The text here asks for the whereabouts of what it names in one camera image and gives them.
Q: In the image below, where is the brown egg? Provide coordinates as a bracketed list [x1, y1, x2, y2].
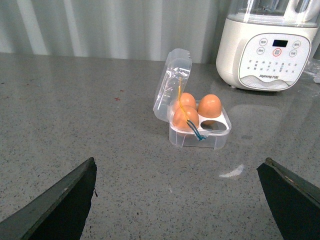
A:
[197, 94, 222, 118]
[178, 92, 197, 110]
[172, 105, 200, 131]

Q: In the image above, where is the brown egg back left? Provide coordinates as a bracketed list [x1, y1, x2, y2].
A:
[178, 92, 197, 110]

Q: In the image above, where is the yellow and blue rubber band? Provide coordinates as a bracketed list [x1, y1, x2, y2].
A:
[177, 77, 206, 141]

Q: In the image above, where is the white Joyoung blender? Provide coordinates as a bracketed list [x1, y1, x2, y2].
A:
[216, 0, 320, 92]

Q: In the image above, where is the clear plastic bag with cable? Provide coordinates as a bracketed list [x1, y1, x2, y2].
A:
[303, 58, 320, 84]

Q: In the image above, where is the clear plastic egg box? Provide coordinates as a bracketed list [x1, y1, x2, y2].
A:
[153, 48, 232, 149]

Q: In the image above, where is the brown egg front left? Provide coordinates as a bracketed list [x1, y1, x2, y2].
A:
[172, 105, 200, 131]

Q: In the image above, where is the brown egg back right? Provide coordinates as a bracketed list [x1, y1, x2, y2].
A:
[197, 94, 222, 118]

